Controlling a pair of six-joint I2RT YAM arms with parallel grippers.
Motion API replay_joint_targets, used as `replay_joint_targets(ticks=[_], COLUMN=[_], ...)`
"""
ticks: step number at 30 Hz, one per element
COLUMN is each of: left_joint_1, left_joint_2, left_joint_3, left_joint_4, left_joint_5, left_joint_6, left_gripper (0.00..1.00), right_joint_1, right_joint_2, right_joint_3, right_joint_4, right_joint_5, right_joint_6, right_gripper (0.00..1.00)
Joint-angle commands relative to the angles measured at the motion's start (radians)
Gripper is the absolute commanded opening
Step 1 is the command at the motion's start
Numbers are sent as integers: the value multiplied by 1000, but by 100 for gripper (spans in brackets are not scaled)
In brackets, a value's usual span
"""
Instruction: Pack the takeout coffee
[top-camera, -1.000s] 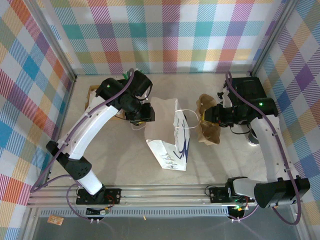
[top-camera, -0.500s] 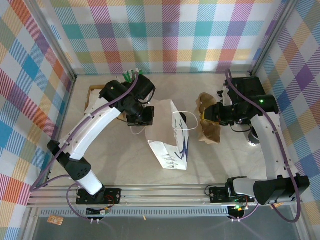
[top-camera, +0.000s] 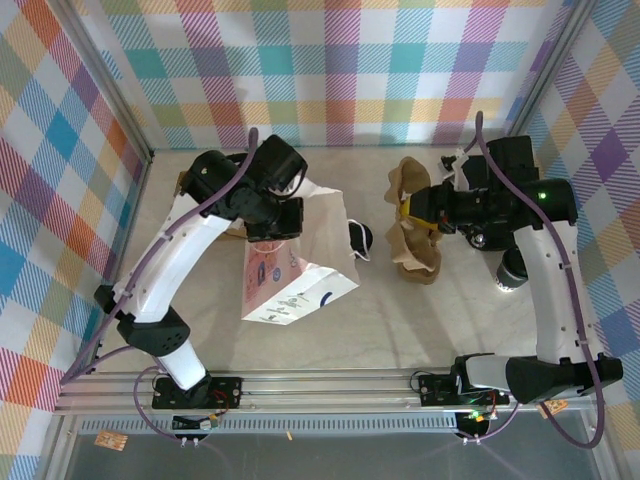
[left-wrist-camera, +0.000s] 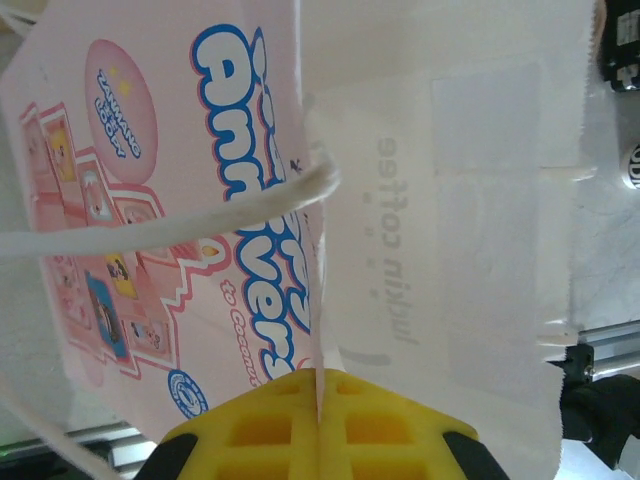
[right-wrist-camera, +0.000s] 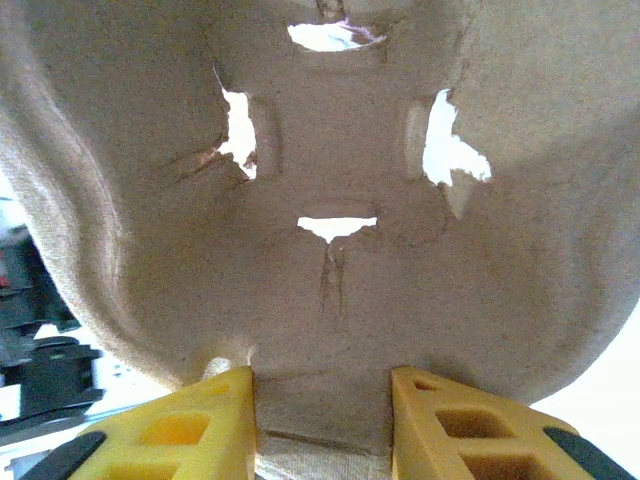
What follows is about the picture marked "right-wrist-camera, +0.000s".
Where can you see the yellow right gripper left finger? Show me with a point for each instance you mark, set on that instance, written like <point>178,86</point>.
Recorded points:
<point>235,450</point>

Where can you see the brown pulp cup carrier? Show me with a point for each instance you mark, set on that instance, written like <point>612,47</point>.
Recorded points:
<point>325,300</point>

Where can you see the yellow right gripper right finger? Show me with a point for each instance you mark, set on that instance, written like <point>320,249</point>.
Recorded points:
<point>410,435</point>

